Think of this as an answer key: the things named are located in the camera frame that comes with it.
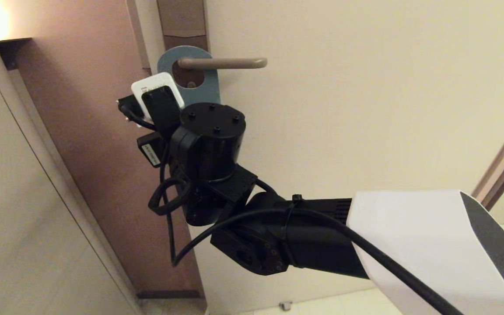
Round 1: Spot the dark wall lamp bracket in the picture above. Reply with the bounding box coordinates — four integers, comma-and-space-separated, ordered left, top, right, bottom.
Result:
0, 38, 33, 71

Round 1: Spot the black cable tie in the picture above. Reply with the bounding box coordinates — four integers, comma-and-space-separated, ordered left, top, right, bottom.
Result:
282, 194, 304, 268

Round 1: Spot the beige closet panel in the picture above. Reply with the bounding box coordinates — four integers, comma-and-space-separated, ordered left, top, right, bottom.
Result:
0, 13, 143, 315

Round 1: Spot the blue and white door hanger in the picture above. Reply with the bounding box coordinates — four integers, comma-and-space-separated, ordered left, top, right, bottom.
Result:
157, 45, 221, 108

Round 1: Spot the braided right arm cable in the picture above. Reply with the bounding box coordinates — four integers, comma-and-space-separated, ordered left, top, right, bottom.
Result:
148, 177, 192, 217

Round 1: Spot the beige lever door handle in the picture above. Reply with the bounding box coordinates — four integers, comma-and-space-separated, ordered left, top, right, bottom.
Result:
178, 57, 268, 70

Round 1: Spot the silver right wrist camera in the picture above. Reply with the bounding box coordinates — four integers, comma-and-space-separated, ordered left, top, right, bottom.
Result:
131, 72, 186, 128

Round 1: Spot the cream room door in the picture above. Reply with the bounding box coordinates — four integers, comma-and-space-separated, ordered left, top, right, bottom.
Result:
127, 0, 504, 315

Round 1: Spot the brown door lock plate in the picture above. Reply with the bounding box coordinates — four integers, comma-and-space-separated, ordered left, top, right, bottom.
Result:
157, 0, 210, 88

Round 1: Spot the dark brown baseboard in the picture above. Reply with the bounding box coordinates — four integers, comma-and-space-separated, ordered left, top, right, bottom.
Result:
136, 290, 204, 300

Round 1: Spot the smooth black arm cable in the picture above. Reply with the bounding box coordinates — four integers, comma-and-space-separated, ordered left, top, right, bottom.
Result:
171, 208, 463, 315

